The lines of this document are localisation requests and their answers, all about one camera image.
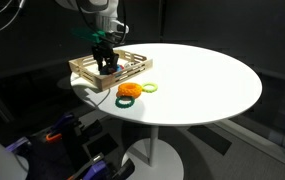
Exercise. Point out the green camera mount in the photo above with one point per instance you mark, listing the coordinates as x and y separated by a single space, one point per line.
87 34

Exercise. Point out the white small object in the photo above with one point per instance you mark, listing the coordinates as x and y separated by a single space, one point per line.
131 64

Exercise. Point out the white table pedestal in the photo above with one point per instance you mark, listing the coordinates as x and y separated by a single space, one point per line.
153 146

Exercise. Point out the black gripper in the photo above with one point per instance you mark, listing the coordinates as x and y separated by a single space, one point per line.
102 46

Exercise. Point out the round grey stand base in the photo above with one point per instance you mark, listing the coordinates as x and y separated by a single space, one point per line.
63 83

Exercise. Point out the black stand equipment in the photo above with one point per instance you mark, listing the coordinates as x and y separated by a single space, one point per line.
68 150

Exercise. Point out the wooden slatted tray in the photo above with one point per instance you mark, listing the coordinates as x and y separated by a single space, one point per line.
106 81

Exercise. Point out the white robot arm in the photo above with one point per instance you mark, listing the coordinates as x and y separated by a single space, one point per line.
103 13

